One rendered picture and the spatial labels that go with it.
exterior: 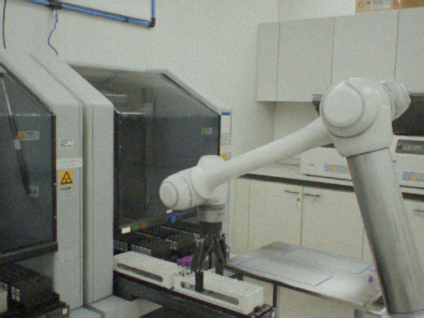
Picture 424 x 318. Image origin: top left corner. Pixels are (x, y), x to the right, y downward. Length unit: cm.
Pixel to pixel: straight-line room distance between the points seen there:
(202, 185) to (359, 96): 52
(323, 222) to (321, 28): 160
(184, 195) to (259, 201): 288
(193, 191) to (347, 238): 264
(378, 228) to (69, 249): 101
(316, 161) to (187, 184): 262
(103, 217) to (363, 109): 103
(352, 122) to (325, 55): 315
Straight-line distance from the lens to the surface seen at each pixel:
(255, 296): 156
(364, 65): 409
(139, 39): 341
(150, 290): 176
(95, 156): 172
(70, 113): 165
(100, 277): 183
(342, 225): 390
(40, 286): 166
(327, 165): 389
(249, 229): 433
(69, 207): 168
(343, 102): 110
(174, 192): 136
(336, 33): 422
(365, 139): 113
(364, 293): 178
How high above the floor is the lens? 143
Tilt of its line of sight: 6 degrees down
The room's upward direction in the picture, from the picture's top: 1 degrees clockwise
